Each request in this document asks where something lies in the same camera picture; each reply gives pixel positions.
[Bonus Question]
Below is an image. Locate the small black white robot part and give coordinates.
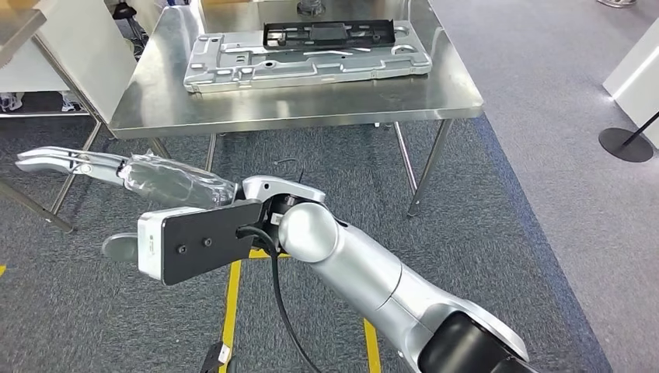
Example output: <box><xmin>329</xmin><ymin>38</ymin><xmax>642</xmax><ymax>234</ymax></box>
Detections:
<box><xmin>199</xmin><ymin>340</ymin><xmax>234</xmax><ymax>373</ymax></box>

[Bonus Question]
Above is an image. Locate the stainless steel workbench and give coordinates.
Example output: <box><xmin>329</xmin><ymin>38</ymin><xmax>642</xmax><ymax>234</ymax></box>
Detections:
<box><xmin>108</xmin><ymin>0</ymin><xmax>485</xmax><ymax>220</ymax></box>

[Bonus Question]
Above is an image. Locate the black chair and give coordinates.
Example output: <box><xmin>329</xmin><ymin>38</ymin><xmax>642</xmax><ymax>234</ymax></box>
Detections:
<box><xmin>112</xmin><ymin>1</ymin><xmax>148</xmax><ymax>58</ymax></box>

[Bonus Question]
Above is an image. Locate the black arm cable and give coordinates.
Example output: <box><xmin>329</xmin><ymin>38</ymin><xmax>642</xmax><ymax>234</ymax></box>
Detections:
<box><xmin>236</xmin><ymin>225</ymin><xmax>324</xmax><ymax>373</ymax></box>

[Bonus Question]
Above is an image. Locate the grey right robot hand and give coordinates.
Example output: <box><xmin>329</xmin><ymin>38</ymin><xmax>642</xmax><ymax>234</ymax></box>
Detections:
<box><xmin>15</xmin><ymin>146</ymin><xmax>239</xmax><ymax>264</ymax></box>

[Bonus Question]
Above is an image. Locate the yellow floor tape square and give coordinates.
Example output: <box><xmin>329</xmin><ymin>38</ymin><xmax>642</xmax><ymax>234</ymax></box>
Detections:
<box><xmin>218</xmin><ymin>249</ymin><xmax>383</xmax><ymax>373</ymax></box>

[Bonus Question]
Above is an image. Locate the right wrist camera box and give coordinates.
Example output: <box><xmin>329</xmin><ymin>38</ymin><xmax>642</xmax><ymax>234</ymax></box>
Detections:
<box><xmin>137</xmin><ymin>199</ymin><xmax>264</xmax><ymax>288</ymax></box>

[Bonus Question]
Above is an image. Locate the grey corrugated hose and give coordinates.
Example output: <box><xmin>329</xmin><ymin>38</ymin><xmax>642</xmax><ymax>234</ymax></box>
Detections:
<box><xmin>295</xmin><ymin>0</ymin><xmax>327</xmax><ymax>17</ymax></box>

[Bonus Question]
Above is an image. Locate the stamped grey metal panel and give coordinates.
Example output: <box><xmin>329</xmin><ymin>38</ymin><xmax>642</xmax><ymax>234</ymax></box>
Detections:
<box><xmin>183</xmin><ymin>19</ymin><xmax>434</xmax><ymax>96</ymax></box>

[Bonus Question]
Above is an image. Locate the thin black wire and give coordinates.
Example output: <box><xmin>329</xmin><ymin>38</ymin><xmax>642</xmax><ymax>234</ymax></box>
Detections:
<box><xmin>274</xmin><ymin>157</ymin><xmax>306</xmax><ymax>183</ymax></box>

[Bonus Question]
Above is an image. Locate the white board panel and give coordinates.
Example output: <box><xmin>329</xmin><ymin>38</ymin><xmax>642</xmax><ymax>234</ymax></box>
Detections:
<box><xmin>30</xmin><ymin>0</ymin><xmax>139</xmax><ymax>126</ymax></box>

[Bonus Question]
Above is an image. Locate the black plastic car part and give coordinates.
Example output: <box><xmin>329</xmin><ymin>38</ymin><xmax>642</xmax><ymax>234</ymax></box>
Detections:
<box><xmin>262</xmin><ymin>19</ymin><xmax>396</xmax><ymax>52</ymax></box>

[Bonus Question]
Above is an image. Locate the steel side table frame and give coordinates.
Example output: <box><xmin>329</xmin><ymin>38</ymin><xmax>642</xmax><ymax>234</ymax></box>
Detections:
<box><xmin>0</xmin><ymin>5</ymin><xmax>105</xmax><ymax>234</ymax></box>

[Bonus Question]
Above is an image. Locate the black stanchion post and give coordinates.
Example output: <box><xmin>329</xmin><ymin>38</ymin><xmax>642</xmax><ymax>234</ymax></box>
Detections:
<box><xmin>598</xmin><ymin>110</ymin><xmax>659</xmax><ymax>164</ymax></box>

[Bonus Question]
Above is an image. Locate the white display counter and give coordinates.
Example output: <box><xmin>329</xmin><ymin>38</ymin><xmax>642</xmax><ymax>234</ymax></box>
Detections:
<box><xmin>602</xmin><ymin>18</ymin><xmax>659</xmax><ymax>150</ymax></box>

